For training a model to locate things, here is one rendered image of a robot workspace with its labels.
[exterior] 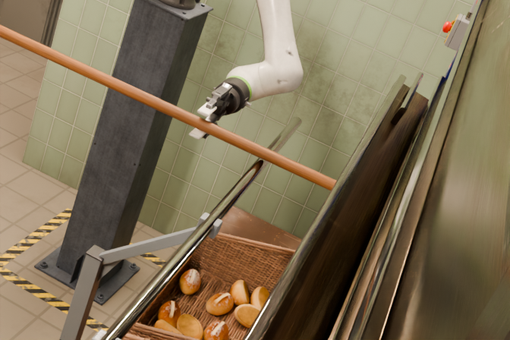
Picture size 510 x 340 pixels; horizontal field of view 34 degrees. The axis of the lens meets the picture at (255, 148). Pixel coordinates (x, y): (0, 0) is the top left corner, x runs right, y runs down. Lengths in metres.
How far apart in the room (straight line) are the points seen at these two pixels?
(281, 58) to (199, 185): 1.40
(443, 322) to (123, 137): 2.51
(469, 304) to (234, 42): 2.86
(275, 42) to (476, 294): 1.84
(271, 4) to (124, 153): 0.94
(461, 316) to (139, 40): 2.41
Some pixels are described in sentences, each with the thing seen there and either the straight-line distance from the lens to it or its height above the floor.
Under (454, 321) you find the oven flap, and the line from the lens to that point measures 0.58.
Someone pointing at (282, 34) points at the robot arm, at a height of 1.38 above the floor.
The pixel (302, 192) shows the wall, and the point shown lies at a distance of 3.50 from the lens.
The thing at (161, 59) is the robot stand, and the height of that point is 1.02.
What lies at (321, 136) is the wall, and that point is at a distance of 3.39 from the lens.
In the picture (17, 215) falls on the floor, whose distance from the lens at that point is 3.68.
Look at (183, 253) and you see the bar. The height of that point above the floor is 1.17.
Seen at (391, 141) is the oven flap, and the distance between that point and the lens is 1.91.
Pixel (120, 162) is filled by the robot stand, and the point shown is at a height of 0.58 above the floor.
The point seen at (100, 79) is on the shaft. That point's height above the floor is 1.19.
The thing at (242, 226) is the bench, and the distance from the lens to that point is 2.96.
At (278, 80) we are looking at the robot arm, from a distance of 2.34.
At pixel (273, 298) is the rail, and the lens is 1.18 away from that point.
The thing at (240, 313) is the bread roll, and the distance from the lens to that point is 2.48.
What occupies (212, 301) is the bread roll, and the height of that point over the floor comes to 0.63.
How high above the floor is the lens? 2.10
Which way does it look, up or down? 26 degrees down
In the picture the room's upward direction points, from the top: 22 degrees clockwise
